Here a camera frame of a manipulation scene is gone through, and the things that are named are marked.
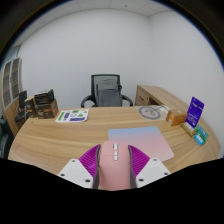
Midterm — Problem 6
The black printed box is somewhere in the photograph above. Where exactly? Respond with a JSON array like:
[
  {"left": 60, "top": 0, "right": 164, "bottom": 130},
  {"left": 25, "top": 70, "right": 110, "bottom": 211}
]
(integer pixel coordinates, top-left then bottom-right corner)
[{"left": 33, "top": 88, "right": 56, "bottom": 106}]

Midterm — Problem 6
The small black swivel chair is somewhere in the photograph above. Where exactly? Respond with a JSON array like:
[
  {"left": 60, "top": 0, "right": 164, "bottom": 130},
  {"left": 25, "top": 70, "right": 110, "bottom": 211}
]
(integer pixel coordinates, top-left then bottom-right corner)
[{"left": 14, "top": 89, "right": 29, "bottom": 123}]

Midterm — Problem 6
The wooden side desk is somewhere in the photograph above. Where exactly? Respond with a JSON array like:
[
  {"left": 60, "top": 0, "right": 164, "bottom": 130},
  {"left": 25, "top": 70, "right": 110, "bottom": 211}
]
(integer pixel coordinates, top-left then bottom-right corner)
[{"left": 134, "top": 84, "right": 188, "bottom": 114}]

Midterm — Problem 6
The green-purple printed paper sheet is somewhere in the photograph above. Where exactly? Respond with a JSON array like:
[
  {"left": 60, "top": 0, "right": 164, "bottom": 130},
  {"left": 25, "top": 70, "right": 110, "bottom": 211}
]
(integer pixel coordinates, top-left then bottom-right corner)
[{"left": 54, "top": 108, "right": 90, "bottom": 124}]

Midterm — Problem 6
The purple upright card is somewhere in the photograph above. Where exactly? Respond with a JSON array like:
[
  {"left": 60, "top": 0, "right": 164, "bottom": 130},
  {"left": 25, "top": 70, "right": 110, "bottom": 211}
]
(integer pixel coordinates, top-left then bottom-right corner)
[{"left": 185, "top": 96, "right": 205, "bottom": 129}]

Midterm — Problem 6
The pink-blue gradient mouse pad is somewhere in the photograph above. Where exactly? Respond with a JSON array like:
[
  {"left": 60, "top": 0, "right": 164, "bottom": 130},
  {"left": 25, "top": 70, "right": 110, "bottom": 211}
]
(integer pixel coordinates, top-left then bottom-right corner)
[{"left": 107, "top": 125, "right": 175, "bottom": 163}]

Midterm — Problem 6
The pink computer mouse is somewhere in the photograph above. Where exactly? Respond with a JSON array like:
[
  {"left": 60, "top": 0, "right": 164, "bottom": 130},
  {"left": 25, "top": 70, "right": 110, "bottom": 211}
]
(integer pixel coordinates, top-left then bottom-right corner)
[{"left": 98, "top": 140, "right": 132, "bottom": 192}]

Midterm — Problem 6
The dark padded armchair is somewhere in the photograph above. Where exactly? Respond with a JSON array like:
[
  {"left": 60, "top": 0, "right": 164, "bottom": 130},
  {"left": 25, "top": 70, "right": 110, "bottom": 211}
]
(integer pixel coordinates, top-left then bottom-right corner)
[{"left": 0, "top": 116, "right": 14, "bottom": 159}]

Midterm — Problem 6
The green small box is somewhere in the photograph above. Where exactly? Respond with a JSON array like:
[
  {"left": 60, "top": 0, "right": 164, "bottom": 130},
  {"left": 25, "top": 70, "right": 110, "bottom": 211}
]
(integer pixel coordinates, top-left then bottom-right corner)
[{"left": 194, "top": 124, "right": 210, "bottom": 141}]

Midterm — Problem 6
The small dark brown box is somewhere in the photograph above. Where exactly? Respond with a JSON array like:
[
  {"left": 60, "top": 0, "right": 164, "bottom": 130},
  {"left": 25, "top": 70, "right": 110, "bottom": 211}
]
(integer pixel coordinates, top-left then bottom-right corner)
[{"left": 24, "top": 96, "right": 37, "bottom": 118}]

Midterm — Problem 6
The sheet with grey ring print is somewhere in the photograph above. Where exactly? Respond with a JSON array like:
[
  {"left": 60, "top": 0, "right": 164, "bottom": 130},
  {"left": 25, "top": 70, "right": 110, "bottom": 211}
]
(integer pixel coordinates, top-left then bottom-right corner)
[{"left": 137, "top": 104, "right": 169, "bottom": 121}]

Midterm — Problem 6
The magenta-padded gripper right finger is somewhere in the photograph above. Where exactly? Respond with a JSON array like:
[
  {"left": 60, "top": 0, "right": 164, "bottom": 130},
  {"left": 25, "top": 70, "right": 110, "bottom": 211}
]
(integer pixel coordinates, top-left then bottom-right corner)
[{"left": 127, "top": 144, "right": 172, "bottom": 189}]

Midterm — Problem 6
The wooden shelf cabinet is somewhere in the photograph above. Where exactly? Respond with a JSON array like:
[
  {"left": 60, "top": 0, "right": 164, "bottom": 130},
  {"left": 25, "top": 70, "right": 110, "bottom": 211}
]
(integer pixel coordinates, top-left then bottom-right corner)
[{"left": 0, "top": 57, "right": 25, "bottom": 134}]

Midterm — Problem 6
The black mesh office chair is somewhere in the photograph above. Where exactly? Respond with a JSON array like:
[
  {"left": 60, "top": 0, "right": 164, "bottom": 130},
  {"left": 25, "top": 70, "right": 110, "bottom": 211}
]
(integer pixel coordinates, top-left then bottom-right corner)
[{"left": 80, "top": 73, "right": 134, "bottom": 108}]

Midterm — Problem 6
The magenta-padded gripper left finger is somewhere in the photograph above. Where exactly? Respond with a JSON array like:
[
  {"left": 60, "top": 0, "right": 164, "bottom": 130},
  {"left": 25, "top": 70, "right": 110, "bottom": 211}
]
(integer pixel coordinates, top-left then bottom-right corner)
[{"left": 57, "top": 143, "right": 102, "bottom": 190}]

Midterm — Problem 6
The grey backpack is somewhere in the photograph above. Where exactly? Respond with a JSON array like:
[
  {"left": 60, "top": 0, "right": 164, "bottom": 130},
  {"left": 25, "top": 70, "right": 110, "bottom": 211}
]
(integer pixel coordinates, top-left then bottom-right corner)
[{"left": 95, "top": 78, "right": 123, "bottom": 108}]

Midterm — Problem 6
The large brown cardboard box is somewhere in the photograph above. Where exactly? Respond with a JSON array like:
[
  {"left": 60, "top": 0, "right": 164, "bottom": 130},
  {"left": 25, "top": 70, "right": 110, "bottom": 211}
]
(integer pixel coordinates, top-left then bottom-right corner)
[{"left": 34, "top": 99, "right": 60, "bottom": 120}]

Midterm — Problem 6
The orange cardboard box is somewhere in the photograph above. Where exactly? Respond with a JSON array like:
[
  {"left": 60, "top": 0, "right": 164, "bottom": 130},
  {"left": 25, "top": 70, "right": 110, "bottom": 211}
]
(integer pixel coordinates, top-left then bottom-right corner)
[{"left": 165, "top": 108, "right": 189, "bottom": 127}]

